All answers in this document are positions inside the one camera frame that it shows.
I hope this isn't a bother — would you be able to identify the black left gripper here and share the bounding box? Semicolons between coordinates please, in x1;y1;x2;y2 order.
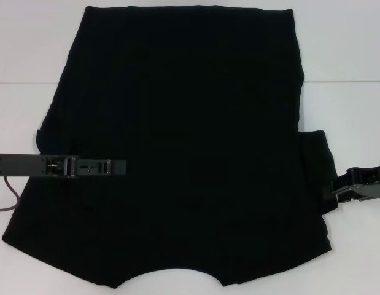
0;152;68;178

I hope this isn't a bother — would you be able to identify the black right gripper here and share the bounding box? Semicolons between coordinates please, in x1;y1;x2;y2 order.
330;159;380;203

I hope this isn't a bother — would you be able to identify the black t-shirt with white print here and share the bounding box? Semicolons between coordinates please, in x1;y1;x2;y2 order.
1;4;343;291

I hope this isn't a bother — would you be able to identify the dark left arm cable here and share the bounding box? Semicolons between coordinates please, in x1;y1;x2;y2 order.
0;176;22;213

